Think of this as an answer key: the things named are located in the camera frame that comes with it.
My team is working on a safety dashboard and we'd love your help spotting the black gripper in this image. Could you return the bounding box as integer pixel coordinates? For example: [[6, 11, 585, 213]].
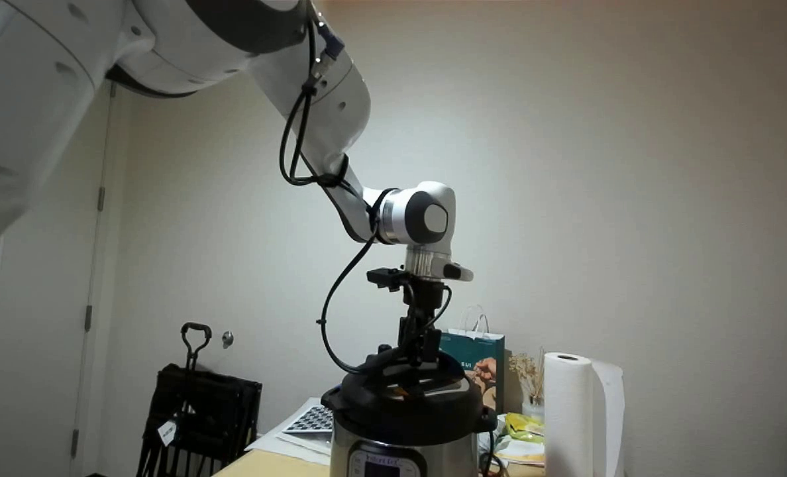
[[397, 283, 454, 368]]

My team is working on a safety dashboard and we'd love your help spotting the black rice cooker lid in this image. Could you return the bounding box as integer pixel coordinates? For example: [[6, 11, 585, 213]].
[[320, 348, 500, 435]]

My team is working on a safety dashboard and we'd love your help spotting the green paper bag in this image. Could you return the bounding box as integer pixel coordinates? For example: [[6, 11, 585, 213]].
[[440, 313, 508, 414]]

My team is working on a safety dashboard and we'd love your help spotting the beige patterned packet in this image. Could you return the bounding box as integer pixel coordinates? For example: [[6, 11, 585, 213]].
[[503, 350, 542, 414]]

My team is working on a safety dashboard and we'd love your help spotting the yellow snack packet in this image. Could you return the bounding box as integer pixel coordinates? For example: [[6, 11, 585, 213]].
[[500, 410, 545, 443]]

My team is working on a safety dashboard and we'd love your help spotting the white paper towel roll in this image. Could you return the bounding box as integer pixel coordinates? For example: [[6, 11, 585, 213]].
[[542, 350, 628, 477]]

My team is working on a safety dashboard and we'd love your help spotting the black folding cart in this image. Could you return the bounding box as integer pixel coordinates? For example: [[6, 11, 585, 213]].
[[134, 320, 265, 477]]

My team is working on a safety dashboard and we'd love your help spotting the white door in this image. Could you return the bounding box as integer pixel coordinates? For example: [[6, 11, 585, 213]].
[[0, 83, 116, 477]]

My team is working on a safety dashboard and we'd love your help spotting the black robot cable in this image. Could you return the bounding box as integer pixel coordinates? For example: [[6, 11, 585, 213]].
[[276, 14, 390, 373]]

